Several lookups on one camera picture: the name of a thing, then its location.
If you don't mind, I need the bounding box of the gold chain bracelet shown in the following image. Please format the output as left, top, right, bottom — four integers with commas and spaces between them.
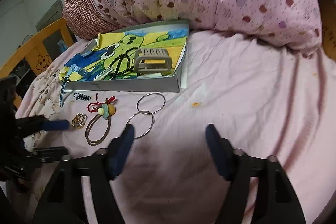
71, 113, 88, 130

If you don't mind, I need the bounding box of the brown hair tie with beads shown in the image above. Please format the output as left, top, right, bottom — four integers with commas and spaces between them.
85, 103, 117, 147

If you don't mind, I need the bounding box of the black white braided bracelet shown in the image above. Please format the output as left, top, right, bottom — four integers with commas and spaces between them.
73, 92, 92, 102

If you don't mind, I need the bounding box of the red string bracelet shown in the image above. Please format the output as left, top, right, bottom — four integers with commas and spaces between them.
87, 93, 117, 113

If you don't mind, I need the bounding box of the light blue wrist watch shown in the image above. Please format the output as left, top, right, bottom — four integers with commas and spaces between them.
59, 64, 90, 107

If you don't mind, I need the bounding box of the black bead necklace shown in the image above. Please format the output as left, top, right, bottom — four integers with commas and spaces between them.
106, 46, 141, 80

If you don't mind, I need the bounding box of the beige hair claw clip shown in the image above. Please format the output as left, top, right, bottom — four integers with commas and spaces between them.
134, 48, 173, 74

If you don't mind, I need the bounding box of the pink floral bed sheet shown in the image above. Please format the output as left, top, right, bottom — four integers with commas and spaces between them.
14, 29, 336, 224

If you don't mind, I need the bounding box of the grey shallow tray box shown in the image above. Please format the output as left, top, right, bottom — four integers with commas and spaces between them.
63, 20, 190, 93

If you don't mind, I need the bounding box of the grey door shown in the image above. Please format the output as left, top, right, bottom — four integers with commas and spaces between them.
35, 0, 63, 32

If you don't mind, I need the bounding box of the wooden bed rail right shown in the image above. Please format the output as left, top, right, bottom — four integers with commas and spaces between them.
318, 0, 336, 61

